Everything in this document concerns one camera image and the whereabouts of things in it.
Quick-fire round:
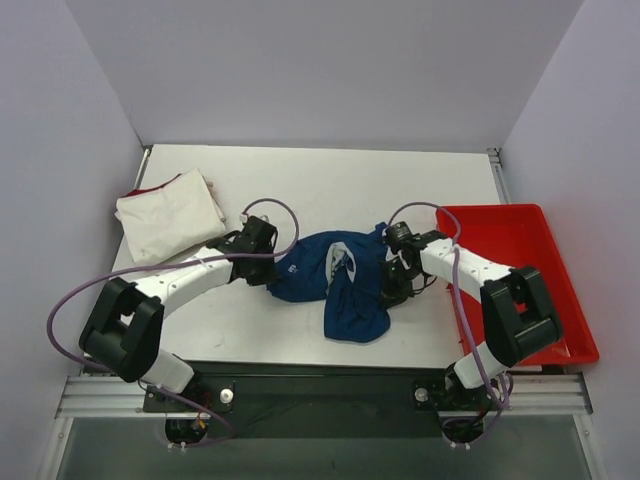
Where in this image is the blue printed t-shirt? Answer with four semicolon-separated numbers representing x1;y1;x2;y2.
267;222;391;344

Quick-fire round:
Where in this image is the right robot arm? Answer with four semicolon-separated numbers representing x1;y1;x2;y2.
385;232;564;408

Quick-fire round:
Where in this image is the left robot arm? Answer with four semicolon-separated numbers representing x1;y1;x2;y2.
79;216;277;412

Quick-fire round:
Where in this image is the folded white t-shirt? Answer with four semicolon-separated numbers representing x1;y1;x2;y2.
115;169;226;266

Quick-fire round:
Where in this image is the red plastic bin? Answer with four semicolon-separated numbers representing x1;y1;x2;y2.
436;204;600;368

